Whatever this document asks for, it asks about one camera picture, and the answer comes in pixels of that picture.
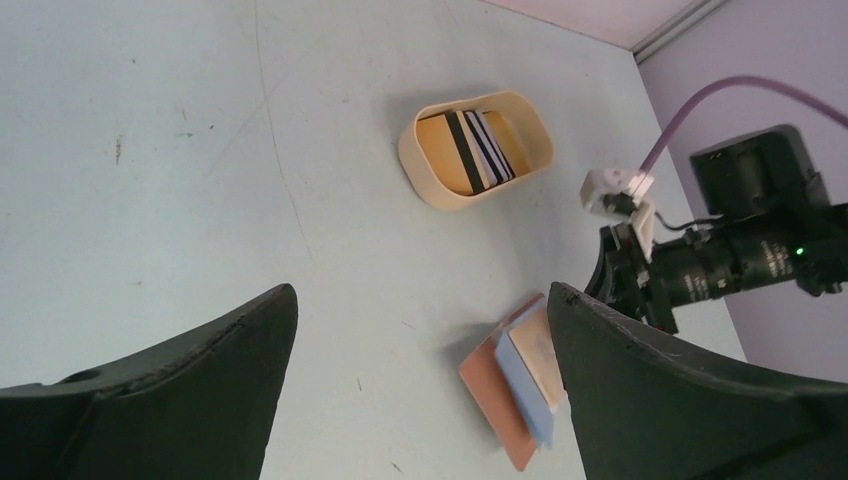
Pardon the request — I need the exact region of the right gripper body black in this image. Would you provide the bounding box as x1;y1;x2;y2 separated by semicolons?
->
585;221;799;335

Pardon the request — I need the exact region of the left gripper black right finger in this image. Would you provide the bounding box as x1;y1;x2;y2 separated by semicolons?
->
547;282;847;479

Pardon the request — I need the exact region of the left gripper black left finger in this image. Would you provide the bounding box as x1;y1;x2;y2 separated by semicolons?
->
1;284;298;479

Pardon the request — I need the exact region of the brown leather card holder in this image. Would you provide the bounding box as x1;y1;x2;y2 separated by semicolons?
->
458;293;567;472

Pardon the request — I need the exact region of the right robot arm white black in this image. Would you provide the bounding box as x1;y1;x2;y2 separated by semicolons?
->
581;125;847;334

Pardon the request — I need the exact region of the stack of cards in tray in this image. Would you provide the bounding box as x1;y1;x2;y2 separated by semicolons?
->
414;110;531;196

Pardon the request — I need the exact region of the cream oval tray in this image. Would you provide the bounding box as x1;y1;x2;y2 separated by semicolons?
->
398;90;554;211

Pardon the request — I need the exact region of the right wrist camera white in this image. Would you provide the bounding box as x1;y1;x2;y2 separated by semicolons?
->
580;168;656;262

